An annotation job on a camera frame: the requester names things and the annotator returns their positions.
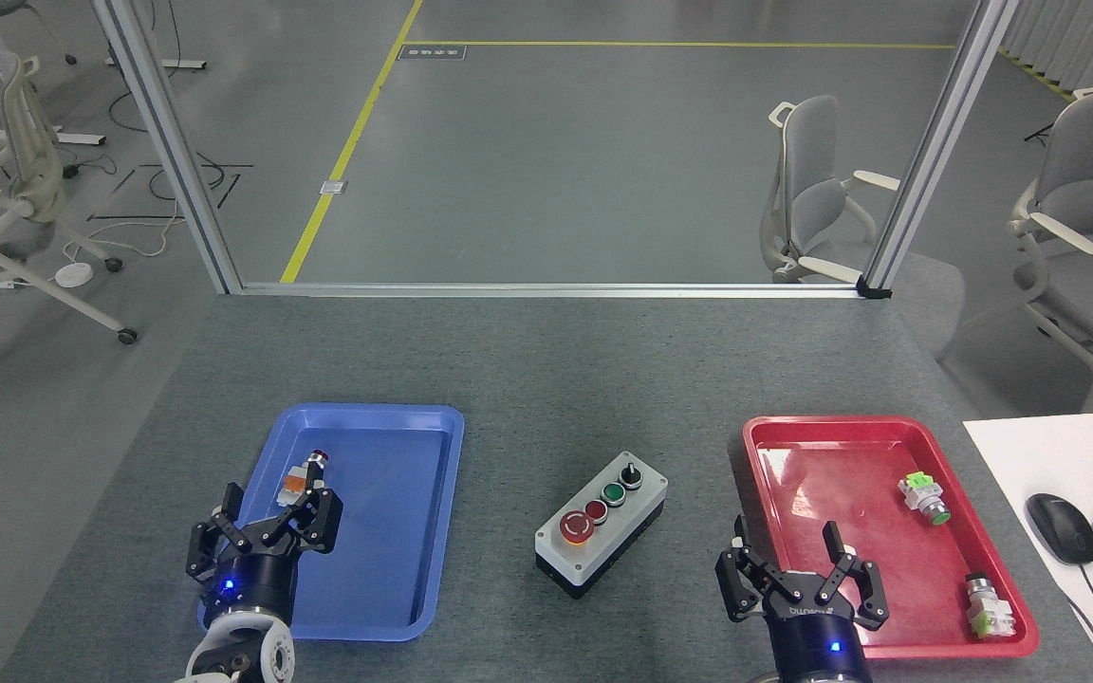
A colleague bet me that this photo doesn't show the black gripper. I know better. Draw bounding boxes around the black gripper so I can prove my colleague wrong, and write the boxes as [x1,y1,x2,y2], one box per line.
[186,479,343,629]
[715,515,889,683]

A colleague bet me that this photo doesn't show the grey control box with buttons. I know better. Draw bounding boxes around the grey control box with buttons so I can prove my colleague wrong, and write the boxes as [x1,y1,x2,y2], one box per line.
[534,451,669,600]

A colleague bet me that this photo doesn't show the red push button orange block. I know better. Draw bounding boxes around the red push button orange block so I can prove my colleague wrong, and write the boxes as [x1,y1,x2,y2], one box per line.
[276,450,332,506]

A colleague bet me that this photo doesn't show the silver push button green block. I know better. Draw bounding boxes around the silver push button green block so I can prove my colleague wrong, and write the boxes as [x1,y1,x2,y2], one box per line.
[964,572,1019,639]

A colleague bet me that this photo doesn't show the blue plastic tray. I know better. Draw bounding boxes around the blue plastic tray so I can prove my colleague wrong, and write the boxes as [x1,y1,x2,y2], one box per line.
[197,403,466,643]

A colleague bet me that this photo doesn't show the red plastic tray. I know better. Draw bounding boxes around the red plastic tray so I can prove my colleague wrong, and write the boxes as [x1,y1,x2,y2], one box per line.
[742,415,1041,661]

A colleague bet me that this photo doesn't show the black computer mouse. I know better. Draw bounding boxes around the black computer mouse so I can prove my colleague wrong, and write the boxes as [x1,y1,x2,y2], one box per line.
[1026,493,1093,566]

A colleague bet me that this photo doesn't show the white desk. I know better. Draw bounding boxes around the white desk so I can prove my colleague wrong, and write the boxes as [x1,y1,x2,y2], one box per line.
[962,410,1093,683]

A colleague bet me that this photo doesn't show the grey office chair white arms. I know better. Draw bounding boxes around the grey office chair white arms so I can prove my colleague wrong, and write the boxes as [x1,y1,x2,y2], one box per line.
[760,94,901,286]

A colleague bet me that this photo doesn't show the white mesh office chair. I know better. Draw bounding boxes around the white mesh office chair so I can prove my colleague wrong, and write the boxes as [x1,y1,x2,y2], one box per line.
[0,52,139,395]

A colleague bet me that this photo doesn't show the white desk foot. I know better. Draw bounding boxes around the white desk foot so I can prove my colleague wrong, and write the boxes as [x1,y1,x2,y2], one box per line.
[105,0,208,72]

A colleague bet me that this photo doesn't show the black tripod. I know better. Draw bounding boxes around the black tripod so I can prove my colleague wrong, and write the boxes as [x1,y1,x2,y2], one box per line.
[1024,76,1093,145]

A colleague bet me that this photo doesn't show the white pleated curtain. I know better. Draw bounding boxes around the white pleated curtain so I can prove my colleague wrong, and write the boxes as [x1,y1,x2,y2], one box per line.
[997,0,1093,92]

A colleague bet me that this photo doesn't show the green push button switch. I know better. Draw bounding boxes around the green push button switch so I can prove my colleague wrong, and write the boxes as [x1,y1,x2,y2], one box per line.
[898,471,953,527]

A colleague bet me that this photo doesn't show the white floor cable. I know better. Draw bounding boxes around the white floor cable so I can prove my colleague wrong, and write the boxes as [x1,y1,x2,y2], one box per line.
[63,197,189,263]

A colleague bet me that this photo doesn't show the black floor cable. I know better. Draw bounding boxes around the black floor cable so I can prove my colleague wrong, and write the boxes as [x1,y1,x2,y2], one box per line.
[86,90,255,221]

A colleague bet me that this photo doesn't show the silver aluminium rail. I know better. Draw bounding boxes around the silver aluminium rail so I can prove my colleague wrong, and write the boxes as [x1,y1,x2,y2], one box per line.
[241,282,865,299]

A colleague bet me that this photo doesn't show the silver aluminium post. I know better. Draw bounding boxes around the silver aluminium post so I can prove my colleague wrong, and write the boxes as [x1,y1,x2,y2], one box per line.
[858,0,1020,301]
[91,0,244,295]

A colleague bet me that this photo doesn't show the grey office chair white frame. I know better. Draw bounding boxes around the grey office chair white frame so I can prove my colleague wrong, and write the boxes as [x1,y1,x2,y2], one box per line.
[1010,87,1093,414]

